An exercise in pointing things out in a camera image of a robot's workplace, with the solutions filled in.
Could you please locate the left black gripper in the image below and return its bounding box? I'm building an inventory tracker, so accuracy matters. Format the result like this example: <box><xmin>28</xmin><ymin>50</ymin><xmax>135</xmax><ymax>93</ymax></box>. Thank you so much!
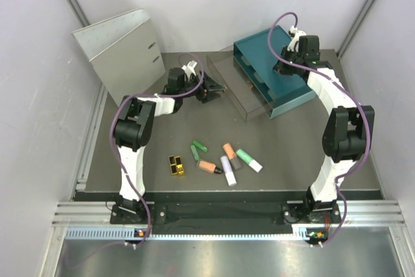
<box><xmin>179</xmin><ymin>69</ymin><xmax>225</xmax><ymax>103</ymax></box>

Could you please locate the clear acrylic drawer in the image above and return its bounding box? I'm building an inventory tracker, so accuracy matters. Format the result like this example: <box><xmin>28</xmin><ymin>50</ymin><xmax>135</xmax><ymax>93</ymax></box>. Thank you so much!
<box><xmin>206</xmin><ymin>51</ymin><xmax>273</xmax><ymax>121</ymax></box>

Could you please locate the teal drawer cabinet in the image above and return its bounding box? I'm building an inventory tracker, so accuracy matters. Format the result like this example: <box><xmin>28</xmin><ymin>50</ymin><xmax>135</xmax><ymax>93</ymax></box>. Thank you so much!
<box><xmin>232</xmin><ymin>25</ymin><xmax>317</xmax><ymax>119</ymax></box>

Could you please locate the peach tube grey cap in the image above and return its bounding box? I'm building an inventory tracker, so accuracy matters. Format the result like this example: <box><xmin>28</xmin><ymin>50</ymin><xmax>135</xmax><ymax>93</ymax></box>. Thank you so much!
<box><xmin>222</xmin><ymin>143</ymin><xmax>242</xmax><ymax>171</ymax></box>

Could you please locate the peach bottle black cap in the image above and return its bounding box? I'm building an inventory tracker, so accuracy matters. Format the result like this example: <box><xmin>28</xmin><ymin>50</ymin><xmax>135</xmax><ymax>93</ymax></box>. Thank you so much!
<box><xmin>196</xmin><ymin>160</ymin><xmax>223</xmax><ymax>175</ymax></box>

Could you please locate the mint green white tube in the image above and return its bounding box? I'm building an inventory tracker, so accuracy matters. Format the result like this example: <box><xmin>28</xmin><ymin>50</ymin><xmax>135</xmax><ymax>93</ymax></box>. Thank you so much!
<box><xmin>236</xmin><ymin>149</ymin><xmax>263</xmax><ymax>173</ymax></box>

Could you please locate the lavender white tube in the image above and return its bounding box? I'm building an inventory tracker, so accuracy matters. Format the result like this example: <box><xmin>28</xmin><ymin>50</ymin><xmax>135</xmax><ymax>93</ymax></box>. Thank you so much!
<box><xmin>220</xmin><ymin>156</ymin><xmax>237</xmax><ymax>187</ymax></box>

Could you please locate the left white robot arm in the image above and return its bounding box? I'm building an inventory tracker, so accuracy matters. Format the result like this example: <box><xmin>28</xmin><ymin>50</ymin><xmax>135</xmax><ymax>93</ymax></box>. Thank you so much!
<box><xmin>110</xmin><ymin>61</ymin><xmax>226</xmax><ymax>224</ymax></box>

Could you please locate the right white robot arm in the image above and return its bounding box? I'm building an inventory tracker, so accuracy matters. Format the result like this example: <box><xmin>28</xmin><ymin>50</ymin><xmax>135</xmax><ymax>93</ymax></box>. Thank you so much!
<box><xmin>274</xmin><ymin>29</ymin><xmax>375</xmax><ymax>223</ymax></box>

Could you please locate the gold makeup palette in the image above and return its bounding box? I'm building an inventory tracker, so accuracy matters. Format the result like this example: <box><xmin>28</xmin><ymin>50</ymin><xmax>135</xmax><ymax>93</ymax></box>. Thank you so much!
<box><xmin>169</xmin><ymin>156</ymin><xmax>185</xmax><ymax>176</ymax></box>

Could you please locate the green tube upper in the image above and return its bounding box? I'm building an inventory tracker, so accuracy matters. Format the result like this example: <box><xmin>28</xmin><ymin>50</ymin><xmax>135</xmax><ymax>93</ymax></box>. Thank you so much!
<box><xmin>193</xmin><ymin>140</ymin><xmax>208</xmax><ymax>152</ymax></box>

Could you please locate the green tube lower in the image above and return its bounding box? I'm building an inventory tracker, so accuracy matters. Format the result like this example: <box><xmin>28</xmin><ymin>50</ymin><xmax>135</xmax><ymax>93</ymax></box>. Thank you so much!
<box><xmin>191</xmin><ymin>145</ymin><xmax>200</xmax><ymax>162</ymax></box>

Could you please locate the grey lever arch binder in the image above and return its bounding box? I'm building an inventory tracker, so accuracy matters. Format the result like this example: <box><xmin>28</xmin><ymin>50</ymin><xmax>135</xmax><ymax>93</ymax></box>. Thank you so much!
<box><xmin>73</xmin><ymin>8</ymin><xmax>165</xmax><ymax>105</ymax></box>

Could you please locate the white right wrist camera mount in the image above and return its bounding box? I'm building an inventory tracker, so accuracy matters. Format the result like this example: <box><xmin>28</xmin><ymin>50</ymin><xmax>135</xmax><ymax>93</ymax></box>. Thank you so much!
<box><xmin>287</xmin><ymin>26</ymin><xmax>307</xmax><ymax>52</ymax></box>

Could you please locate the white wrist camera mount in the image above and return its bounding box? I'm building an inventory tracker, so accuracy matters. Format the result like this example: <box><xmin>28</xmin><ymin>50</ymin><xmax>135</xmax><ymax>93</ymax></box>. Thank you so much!
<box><xmin>182</xmin><ymin>60</ymin><xmax>198</xmax><ymax>80</ymax></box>
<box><xmin>287</xmin><ymin>26</ymin><xmax>307</xmax><ymax>52</ymax></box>

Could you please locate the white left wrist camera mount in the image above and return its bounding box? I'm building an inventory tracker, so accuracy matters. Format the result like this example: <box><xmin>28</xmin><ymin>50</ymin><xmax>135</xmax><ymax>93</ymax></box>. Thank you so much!
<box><xmin>182</xmin><ymin>60</ymin><xmax>198</xmax><ymax>80</ymax></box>

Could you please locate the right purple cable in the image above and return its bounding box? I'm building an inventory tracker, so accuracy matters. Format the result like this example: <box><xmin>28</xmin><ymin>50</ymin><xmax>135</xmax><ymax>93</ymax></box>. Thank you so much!
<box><xmin>268</xmin><ymin>12</ymin><xmax>372</xmax><ymax>248</ymax></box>

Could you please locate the purple cable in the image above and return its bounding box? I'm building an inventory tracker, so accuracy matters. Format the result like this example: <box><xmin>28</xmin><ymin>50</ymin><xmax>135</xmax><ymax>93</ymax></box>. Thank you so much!
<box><xmin>110</xmin><ymin>53</ymin><xmax>205</xmax><ymax>247</ymax></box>
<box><xmin>268</xmin><ymin>12</ymin><xmax>372</xmax><ymax>248</ymax></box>

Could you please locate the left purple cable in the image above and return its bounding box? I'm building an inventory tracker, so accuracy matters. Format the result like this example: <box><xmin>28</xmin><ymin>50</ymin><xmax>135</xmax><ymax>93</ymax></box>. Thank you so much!
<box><xmin>110</xmin><ymin>53</ymin><xmax>205</xmax><ymax>247</ymax></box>

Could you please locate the black mounting base plate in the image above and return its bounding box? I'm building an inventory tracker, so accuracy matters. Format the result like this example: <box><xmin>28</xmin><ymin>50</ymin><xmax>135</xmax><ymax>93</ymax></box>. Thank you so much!
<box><xmin>110</xmin><ymin>202</ymin><xmax>340</xmax><ymax>229</ymax></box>

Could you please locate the grey slotted cable duct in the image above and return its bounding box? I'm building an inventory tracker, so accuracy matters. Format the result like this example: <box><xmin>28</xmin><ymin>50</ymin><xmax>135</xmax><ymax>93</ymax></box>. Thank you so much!
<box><xmin>64</xmin><ymin>225</ymin><xmax>317</xmax><ymax>243</ymax></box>

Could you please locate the aluminium frame rail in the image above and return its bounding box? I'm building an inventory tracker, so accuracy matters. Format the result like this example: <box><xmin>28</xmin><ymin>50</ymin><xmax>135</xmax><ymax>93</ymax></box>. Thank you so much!
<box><xmin>52</xmin><ymin>200</ymin><xmax>405</xmax><ymax>227</ymax></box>

